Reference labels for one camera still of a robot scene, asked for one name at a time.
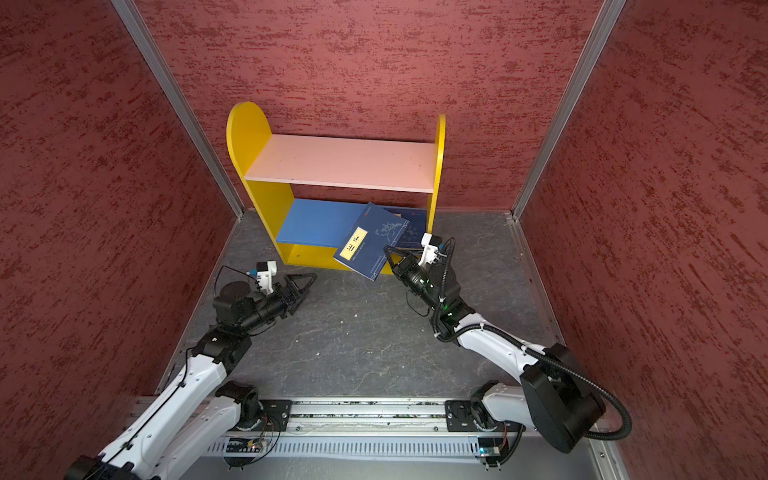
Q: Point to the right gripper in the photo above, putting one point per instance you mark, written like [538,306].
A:
[404,268]

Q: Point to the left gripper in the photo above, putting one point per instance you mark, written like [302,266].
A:
[297,291]

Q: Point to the navy book underneath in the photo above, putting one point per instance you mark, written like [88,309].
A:
[411,238]

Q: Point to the small navy book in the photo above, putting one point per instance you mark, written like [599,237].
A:
[362,249]

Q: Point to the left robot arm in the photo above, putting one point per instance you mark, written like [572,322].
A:
[201,404]

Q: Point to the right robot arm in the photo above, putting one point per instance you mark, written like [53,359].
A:
[556,400]

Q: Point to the yellow pink blue bookshelf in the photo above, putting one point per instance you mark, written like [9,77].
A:
[308,232]

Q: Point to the left circuit board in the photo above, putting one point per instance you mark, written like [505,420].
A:
[246,446]

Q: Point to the circuit board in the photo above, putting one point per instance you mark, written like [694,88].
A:
[493,448]
[246,446]

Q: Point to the right circuit board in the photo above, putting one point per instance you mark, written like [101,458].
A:
[493,448]

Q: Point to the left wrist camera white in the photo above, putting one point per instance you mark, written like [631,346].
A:
[264,273]

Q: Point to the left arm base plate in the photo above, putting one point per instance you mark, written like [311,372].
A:
[265,416]

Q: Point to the aluminium mounting rail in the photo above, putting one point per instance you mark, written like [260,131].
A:
[368,416]

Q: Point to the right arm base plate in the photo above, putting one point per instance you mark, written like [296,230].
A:
[470,416]

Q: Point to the left aluminium corner post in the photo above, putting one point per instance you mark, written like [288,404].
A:
[131,18]

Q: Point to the aluminium corner post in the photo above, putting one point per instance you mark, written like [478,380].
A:
[131,18]
[601,30]

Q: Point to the right aluminium corner post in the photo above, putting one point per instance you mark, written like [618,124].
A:
[601,30]

